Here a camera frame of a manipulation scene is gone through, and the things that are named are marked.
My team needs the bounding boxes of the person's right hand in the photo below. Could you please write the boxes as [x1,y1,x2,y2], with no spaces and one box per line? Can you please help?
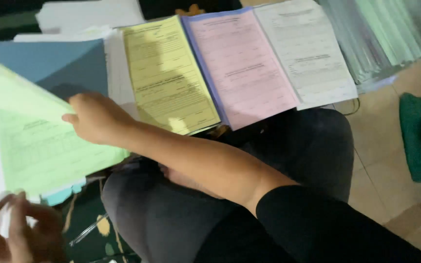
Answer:
[62,91,139,147]

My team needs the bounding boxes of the person's left hand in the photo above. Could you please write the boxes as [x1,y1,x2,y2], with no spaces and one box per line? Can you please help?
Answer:
[0,190,67,263]

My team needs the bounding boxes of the lifted light green paper sheet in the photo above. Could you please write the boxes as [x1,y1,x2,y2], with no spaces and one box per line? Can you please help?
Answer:
[0,60,77,125]

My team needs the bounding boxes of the stack of green forms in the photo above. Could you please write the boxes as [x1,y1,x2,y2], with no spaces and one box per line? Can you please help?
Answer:
[0,109,131,198]

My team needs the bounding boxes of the dark green patterned carpet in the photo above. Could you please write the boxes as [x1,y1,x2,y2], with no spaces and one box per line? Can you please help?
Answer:
[40,175,142,263]

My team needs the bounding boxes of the clear plastic pen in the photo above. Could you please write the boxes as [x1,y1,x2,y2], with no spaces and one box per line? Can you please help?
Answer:
[68,213,110,247]

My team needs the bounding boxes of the blue paper folder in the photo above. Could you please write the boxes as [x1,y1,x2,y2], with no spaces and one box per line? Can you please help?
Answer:
[0,38,109,102]

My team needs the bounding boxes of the stack of yellow forms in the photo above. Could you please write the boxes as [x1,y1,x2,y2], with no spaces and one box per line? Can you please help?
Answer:
[121,15,222,136]

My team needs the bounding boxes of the loose white paper pile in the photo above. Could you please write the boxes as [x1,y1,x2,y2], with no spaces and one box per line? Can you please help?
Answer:
[35,0,146,36]

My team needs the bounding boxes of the stack of pink forms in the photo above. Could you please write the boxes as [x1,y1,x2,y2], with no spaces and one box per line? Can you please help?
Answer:
[181,6,301,132]

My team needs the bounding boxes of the person's legs in grey trousers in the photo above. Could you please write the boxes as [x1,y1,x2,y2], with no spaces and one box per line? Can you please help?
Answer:
[101,107,356,263]

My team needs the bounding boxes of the stack of white printed forms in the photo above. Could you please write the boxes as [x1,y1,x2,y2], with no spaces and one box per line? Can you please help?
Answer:
[253,0,359,111]

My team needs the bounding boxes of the heap of green and white papers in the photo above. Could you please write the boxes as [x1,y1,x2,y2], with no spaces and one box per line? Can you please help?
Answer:
[316,0,421,94]

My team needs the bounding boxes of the thin black cable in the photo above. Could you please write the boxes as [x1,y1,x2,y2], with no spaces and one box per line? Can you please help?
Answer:
[335,97,361,117]

